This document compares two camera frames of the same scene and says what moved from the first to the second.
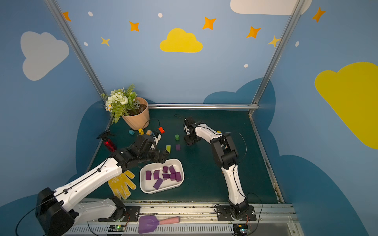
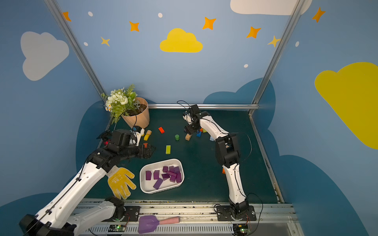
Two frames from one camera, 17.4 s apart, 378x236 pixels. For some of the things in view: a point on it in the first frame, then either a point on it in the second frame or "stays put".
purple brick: x=158 y=184 stays put
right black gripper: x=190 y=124 → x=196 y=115
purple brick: x=156 y=174 stays put
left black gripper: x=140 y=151 → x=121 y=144
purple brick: x=148 y=175 stays put
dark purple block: x=166 y=176 stays put
